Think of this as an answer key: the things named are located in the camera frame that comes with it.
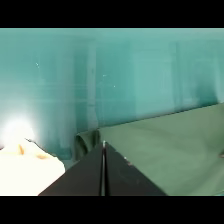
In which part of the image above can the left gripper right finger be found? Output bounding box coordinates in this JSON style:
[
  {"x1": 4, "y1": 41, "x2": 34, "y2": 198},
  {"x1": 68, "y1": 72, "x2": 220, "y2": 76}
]
[{"x1": 104, "y1": 141, "x2": 168, "y2": 197}]

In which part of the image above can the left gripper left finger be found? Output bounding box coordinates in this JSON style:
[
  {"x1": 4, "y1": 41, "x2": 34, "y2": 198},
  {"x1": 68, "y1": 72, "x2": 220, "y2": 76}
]
[{"x1": 38, "y1": 141, "x2": 105, "y2": 197}]

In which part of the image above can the olive green shirt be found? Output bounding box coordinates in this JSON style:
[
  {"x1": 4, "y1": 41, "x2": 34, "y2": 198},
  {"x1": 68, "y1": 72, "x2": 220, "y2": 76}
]
[{"x1": 73, "y1": 102, "x2": 224, "y2": 197}]

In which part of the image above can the cream white garment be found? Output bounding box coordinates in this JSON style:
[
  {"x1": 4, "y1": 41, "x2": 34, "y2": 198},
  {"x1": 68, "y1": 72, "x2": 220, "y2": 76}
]
[{"x1": 0, "y1": 137, "x2": 67, "y2": 197}]

